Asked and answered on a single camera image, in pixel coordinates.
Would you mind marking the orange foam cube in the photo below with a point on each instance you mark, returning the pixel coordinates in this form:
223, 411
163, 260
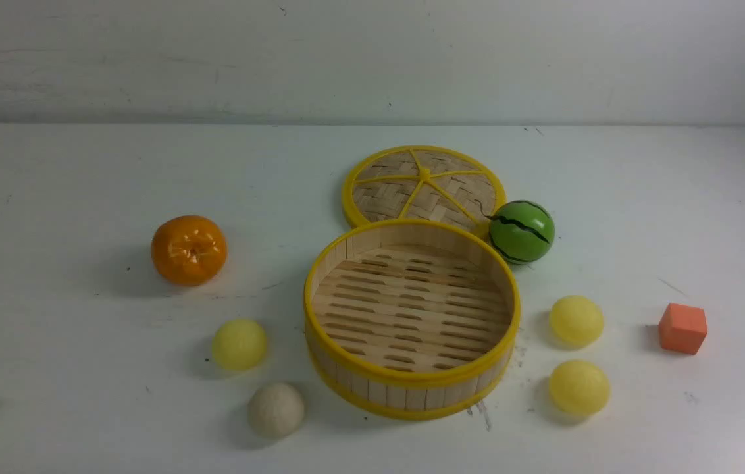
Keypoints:
682, 328

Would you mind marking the green watermelon toy ball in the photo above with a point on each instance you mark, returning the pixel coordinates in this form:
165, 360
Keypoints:
521, 231

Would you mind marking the bamboo steamer tray yellow rim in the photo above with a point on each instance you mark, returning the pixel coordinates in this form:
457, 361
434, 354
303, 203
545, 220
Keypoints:
411, 319

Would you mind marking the woven bamboo steamer lid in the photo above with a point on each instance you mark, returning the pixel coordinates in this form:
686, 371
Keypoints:
422, 182

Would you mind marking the yellow bun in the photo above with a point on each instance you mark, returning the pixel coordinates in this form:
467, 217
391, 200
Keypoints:
239, 345
579, 388
576, 321

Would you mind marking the orange toy tangerine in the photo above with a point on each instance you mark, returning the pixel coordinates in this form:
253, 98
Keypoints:
189, 250

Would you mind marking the white bun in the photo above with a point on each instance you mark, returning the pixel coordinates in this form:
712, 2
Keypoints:
276, 410

